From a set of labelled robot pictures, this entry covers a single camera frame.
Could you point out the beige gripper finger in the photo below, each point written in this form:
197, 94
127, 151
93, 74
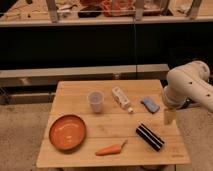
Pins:
169, 116

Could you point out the orange ceramic bowl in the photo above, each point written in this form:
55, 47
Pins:
67, 132

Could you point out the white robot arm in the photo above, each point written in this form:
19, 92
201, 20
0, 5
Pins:
189, 81

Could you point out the blue sponge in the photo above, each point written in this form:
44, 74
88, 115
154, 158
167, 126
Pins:
150, 105

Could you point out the black striped box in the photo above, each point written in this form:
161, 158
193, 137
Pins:
150, 137

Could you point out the white cream bottle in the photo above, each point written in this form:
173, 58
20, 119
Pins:
122, 99

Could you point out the orange carrot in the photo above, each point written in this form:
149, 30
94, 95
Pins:
109, 150

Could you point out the clear plastic cup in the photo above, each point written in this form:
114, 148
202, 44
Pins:
95, 100

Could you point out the wooden table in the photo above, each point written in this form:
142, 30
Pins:
113, 125

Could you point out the red cloth on shelf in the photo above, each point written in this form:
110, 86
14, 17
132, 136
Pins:
116, 8

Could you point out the black object on shelf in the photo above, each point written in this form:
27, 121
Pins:
90, 12

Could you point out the grey metal bench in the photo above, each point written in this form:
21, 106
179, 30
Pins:
51, 76

